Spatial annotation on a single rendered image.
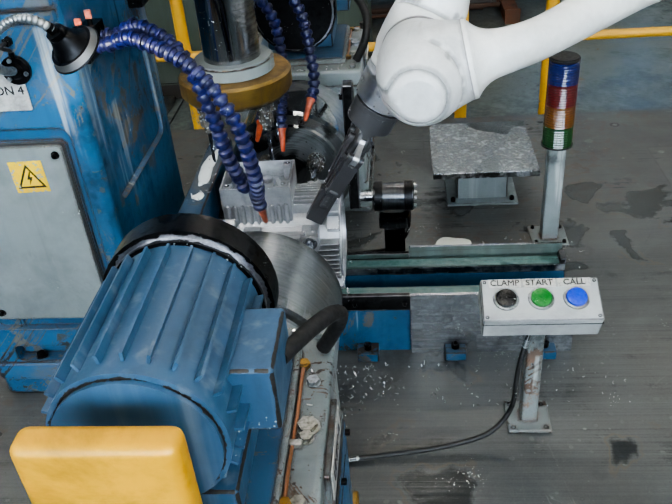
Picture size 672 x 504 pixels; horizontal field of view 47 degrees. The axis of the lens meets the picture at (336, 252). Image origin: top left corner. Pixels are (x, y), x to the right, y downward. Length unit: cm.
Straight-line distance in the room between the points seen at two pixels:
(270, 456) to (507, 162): 118
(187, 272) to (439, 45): 43
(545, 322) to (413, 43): 44
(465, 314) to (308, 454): 65
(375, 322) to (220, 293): 71
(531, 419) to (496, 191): 73
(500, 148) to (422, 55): 97
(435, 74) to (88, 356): 51
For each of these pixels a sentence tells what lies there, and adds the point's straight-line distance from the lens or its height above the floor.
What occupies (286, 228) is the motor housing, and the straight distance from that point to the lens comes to 132.
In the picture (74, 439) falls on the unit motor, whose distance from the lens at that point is 61.
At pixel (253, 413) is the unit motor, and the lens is 71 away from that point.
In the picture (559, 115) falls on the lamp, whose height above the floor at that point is 111.
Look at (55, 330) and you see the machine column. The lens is 141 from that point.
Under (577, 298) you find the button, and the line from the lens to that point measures 115.
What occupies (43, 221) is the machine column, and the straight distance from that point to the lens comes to 127.
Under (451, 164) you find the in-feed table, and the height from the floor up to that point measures 92.
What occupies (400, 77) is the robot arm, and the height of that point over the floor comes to 142.
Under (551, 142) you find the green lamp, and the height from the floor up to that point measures 105.
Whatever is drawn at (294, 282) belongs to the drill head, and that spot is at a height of 114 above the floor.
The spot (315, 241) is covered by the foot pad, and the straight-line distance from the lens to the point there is 129.
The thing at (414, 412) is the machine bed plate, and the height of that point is 80.
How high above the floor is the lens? 176
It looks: 34 degrees down
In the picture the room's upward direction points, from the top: 5 degrees counter-clockwise
